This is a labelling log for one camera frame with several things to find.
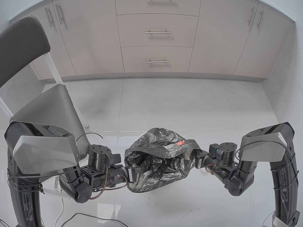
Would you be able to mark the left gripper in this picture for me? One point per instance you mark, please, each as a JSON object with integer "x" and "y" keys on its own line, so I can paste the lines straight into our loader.
{"x": 119, "y": 175}

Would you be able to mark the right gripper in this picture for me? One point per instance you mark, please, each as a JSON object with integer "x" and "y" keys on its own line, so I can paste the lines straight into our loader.
{"x": 208, "y": 161}

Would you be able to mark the black plastic bag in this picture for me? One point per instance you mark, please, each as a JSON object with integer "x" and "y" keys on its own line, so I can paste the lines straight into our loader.
{"x": 161, "y": 155}

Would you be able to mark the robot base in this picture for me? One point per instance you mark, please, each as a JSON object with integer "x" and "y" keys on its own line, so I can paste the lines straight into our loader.
{"x": 276, "y": 224}

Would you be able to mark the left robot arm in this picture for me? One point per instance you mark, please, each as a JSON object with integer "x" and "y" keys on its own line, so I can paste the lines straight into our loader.
{"x": 45, "y": 150}

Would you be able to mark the grey chair with white legs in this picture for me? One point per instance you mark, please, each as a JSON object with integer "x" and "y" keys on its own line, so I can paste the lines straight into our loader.
{"x": 23, "y": 44}

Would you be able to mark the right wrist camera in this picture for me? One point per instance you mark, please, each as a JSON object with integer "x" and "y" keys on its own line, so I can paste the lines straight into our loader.
{"x": 213, "y": 149}

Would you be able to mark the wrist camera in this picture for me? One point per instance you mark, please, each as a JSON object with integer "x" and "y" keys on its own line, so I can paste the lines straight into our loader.
{"x": 114, "y": 158}
{"x": 213, "y": 149}

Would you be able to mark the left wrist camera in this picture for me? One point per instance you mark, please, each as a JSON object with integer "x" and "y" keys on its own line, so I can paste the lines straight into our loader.
{"x": 114, "y": 158}

